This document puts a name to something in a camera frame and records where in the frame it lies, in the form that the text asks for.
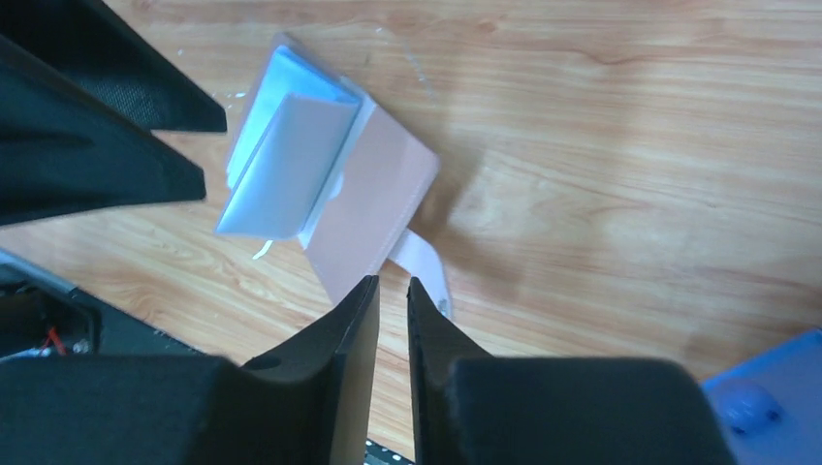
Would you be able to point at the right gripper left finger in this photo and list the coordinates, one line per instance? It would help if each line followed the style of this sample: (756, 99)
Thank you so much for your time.
(85, 383)

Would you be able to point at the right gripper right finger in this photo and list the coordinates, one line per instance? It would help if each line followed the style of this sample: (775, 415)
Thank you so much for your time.
(470, 407)

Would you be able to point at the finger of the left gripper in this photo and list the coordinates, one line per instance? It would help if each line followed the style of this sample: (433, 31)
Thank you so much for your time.
(91, 46)
(64, 152)

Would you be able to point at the blue plastic box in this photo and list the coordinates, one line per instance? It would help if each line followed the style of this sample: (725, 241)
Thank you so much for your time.
(769, 407)

